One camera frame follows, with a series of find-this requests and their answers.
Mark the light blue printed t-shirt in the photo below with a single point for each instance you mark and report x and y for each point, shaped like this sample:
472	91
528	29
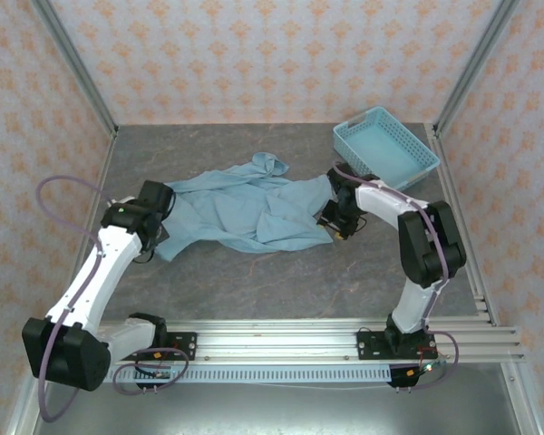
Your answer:
236	213

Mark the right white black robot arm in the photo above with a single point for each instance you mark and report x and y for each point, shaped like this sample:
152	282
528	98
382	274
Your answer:
414	308

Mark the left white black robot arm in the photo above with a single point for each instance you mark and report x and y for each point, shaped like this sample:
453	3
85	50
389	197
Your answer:
86	281

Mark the light blue plastic basket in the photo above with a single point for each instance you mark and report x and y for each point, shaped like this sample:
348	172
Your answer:
381	145

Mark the small circuit board green light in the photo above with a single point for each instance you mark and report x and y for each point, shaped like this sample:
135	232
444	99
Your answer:
430	367

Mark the aluminium side rail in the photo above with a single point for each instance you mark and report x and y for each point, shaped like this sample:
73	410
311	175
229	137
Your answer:
462	226
97	181

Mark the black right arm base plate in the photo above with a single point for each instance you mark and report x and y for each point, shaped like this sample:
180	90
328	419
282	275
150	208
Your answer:
372	346

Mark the aluminium cross rail beam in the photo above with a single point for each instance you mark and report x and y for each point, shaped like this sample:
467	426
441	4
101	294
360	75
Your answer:
276	337

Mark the aluminium frame post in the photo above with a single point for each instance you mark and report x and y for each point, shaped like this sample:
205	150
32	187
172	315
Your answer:
79	68
473	68

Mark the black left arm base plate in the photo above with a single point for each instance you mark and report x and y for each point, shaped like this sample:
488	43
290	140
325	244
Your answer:
183	346

